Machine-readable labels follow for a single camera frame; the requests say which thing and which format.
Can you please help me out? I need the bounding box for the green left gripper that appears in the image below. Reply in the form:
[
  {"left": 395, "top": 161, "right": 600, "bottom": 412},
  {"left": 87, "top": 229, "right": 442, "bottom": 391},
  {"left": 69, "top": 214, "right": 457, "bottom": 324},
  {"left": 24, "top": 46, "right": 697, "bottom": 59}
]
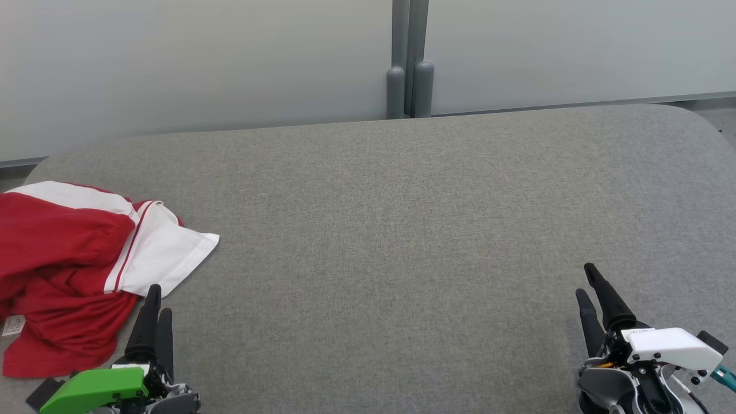
[{"left": 38, "top": 284, "right": 201, "bottom": 414}]

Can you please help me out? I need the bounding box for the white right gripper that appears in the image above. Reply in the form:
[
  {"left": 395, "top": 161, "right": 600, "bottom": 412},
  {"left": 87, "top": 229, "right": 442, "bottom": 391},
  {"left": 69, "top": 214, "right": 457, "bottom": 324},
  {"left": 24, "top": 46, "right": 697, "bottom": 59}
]
[{"left": 576, "top": 263, "right": 723, "bottom": 414}]

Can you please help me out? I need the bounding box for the red and white shirt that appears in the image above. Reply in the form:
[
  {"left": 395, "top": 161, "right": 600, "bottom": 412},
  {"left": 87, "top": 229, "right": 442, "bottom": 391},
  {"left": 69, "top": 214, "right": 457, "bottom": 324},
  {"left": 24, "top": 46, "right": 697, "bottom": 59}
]
[{"left": 0, "top": 181, "right": 220, "bottom": 379}]

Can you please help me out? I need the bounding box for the grey fabric sofa seat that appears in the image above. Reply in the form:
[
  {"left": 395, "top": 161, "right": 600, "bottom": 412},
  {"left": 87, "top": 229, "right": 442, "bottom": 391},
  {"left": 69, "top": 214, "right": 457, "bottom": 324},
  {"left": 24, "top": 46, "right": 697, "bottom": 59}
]
[{"left": 0, "top": 103, "right": 736, "bottom": 414}]

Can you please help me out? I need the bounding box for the teal cable connector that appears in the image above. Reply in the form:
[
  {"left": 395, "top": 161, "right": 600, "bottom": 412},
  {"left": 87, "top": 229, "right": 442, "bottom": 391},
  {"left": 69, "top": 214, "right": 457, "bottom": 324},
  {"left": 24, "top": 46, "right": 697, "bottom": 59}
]
[{"left": 711, "top": 365, "right": 736, "bottom": 393}]

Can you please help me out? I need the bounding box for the grey partition post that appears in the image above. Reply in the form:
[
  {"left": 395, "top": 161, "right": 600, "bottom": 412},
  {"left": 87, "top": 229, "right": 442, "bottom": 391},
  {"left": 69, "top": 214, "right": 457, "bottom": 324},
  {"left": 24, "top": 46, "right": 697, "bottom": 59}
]
[
  {"left": 406, "top": 0, "right": 435, "bottom": 118},
  {"left": 386, "top": 0, "right": 410, "bottom": 120}
]

